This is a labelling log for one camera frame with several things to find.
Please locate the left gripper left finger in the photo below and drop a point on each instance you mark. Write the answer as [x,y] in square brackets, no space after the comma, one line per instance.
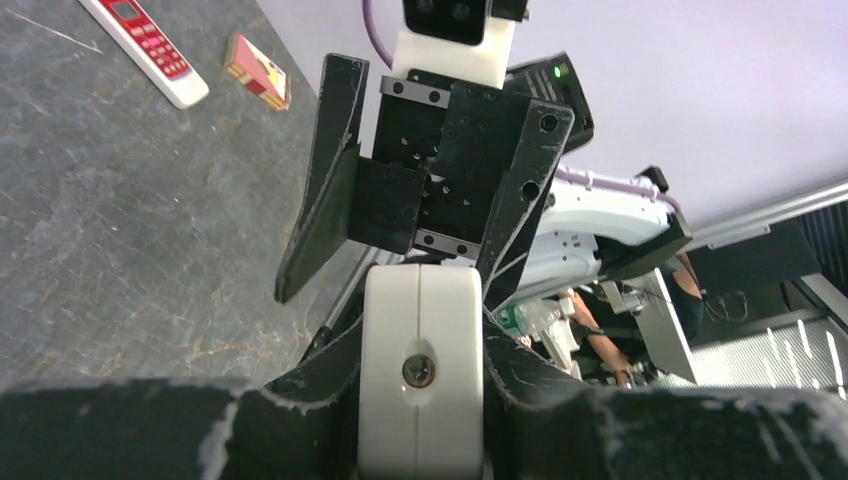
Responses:
[299,426]

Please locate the long white remote control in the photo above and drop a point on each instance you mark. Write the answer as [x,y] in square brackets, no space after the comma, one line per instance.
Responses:
[421,376]

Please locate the red white remote control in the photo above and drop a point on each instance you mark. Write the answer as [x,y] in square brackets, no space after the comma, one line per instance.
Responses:
[132,28]

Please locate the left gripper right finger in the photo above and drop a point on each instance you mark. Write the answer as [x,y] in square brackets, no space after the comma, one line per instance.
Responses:
[540,423]

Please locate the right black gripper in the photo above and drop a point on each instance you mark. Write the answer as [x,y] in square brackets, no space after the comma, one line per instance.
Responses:
[441,148]

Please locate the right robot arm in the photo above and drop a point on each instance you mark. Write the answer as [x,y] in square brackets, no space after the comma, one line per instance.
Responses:
[584,227]

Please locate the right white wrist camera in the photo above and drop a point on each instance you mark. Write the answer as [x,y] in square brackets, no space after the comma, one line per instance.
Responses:
[464,39]

